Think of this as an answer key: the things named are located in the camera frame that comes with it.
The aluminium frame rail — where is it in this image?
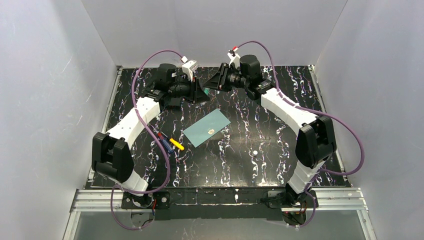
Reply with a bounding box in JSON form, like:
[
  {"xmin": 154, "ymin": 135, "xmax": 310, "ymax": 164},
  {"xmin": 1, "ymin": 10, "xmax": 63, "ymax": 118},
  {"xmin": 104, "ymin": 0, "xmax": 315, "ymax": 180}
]
[{"xmin": 70, "ymin": 187, "xmax": 369, "ymax": 212}]

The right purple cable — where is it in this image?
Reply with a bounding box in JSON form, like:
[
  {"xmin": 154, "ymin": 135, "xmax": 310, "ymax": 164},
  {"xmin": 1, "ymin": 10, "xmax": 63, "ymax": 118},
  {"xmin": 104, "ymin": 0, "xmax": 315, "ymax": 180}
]
[{"xmin": 233, "ymin": 40, "xmax": 366, "ymax": 228}]

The purple cable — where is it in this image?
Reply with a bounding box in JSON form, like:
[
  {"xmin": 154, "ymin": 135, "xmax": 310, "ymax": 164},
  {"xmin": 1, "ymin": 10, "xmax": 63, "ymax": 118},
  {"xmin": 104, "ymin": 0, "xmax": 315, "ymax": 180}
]
[
  {"xmin": 233, "ymin": 40, "xmax": 366, "ymax": 228},
  {"xmin": 109, "ymin": 49, "xmax": 190, "ymax": 232}
]

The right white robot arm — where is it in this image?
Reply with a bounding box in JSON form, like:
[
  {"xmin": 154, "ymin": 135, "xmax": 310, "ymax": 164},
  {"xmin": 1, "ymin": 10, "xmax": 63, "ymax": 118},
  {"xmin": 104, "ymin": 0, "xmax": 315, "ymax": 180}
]
[{"xmin": 204, "ymin": 54, "xmax": 337, "ymax": 196}]

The yellow handled screwdriver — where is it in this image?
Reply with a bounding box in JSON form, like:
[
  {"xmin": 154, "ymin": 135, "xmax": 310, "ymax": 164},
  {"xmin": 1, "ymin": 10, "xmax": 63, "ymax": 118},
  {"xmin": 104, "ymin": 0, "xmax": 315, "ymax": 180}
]
[{"xmin": 169, "ymin": 138, "xmax": 185, "ymax": 151}]

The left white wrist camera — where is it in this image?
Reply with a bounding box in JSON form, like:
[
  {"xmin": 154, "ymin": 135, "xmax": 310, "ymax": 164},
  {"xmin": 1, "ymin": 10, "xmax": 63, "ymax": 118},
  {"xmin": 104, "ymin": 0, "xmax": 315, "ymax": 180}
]
[{"xmin": 181, "ymin": 56, "xmax": 199, "ymax": 82}]

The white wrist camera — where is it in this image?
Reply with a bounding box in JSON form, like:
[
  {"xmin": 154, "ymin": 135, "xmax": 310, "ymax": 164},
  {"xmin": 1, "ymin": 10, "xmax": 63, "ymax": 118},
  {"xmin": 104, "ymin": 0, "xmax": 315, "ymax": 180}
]
[
  {"xmin": 181, "ymin": 56, "xmax": 199, "ymax": 82},
  {"xmin": 227, "ymin": 46, "xmax": 241, "ymax": 69}
]

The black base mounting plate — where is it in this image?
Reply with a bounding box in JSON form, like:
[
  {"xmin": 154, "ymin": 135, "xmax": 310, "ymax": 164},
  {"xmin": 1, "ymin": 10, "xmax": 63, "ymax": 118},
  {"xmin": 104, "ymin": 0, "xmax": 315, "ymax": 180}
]
[{"xmin": 121, "ymin": 186, "xmax": 319, "ymax": 223}]

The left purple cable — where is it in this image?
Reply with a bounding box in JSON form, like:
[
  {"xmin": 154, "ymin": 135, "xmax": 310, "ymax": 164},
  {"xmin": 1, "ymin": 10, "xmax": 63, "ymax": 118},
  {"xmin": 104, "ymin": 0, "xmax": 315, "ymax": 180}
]
[{"xmin": 109, "ymin": 49, "xmax": 190, "ymax": 232}]

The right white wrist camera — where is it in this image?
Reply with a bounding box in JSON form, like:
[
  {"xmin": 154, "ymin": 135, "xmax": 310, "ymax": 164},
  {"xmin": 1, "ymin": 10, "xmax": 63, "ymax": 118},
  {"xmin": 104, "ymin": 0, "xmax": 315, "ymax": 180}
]
[{"xmin": 227, "ymin": 46, "xmax": 241, "ymax": 69}]

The teal paper envelope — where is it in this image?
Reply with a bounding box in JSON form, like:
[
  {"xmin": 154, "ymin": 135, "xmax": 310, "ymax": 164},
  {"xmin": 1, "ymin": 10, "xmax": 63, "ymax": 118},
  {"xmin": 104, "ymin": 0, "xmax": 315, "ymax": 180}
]
[{"xmin": 183, "ymin": 109, "xmax": 231, "ymax": 148}]

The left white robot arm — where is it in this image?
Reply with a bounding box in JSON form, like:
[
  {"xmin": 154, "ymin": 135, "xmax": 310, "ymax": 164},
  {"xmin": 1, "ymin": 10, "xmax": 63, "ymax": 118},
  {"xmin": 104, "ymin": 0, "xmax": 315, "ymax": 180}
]
[{"xmin": 91, "ymin": 60, "xmax": 210, "ymax": 197}]

